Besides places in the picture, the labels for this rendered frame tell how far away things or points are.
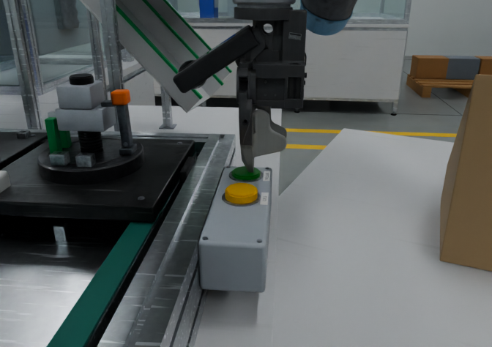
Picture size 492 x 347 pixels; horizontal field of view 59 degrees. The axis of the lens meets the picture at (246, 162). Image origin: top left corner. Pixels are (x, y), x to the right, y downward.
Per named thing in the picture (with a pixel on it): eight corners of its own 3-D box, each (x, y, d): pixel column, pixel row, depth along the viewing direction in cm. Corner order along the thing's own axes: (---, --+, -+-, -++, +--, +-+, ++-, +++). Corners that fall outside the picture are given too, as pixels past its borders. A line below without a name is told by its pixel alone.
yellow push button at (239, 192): (258, 197, 56) (258, 182, 55) (256, 211, 52) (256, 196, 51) (227, 195, 56) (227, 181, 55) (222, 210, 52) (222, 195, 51)
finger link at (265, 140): (285, 181, 56) (288, 112, 53) (240, 179, 57) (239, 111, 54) (285, 172, 59) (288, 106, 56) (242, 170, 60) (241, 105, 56)
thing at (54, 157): (71, 162, 57) (69, 151, 56) (65, 166, 55) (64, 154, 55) (56, 161, 57) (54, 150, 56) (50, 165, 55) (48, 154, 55)
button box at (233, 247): (271, 203, 65) (271, 165, 63) (265, 294, 46) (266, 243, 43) (225, 201, 66) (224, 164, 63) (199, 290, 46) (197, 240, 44)
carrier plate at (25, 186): (195, 151, 72) (194, 138, 71) (154, 222, 50) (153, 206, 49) (56, 146, 74) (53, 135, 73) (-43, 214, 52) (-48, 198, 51)
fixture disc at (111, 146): (156, 148, 67) (155, 136, 66) (125, 187, 54) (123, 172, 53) (69, 146, 68) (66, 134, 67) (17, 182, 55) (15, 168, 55)
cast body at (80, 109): (116, 123, 61) (110, 72, 58) (105, 132, 57) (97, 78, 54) (59, 121, 62) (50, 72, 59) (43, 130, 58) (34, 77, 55)
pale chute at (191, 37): (220, 83, 106) (232, 71, 104) (200, 95, 94) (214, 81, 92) (138, -5, 103) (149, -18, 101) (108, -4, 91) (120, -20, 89)
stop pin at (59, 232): (72, 250, 54) (68, 221, 53) (68, 255, 53) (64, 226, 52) (62, 249, 54) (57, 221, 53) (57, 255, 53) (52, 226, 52)
